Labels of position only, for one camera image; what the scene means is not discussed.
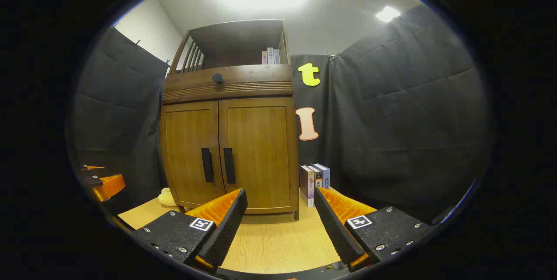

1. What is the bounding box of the black backdrop cloth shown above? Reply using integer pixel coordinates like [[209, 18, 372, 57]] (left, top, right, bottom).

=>
[[65, 3, 494, 224]]

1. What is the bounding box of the purple book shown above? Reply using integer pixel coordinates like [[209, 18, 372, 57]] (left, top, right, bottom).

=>
[[299, 165, 315, 207]]

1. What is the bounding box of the small ceiling light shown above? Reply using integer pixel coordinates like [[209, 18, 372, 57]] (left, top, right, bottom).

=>
[[376, 6, 401, 23]]

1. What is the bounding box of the black and white book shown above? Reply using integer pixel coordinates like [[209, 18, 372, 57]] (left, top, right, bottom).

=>
[[308, 165, 323, 189]]

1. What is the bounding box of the wooden double-door shoe cabinet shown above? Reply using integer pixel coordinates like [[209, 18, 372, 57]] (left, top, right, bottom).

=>
[[160, 20, 300, 221]]

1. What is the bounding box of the yellow plush toy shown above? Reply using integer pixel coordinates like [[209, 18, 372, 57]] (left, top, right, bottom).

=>
[[158, 188, 178, 207]]

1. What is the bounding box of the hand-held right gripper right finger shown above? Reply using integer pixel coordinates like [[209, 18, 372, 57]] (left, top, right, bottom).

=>
[[313, 186, 436, 272]]

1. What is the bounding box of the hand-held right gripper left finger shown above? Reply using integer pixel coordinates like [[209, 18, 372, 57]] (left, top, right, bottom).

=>
[[131, 188, 248, 272]]

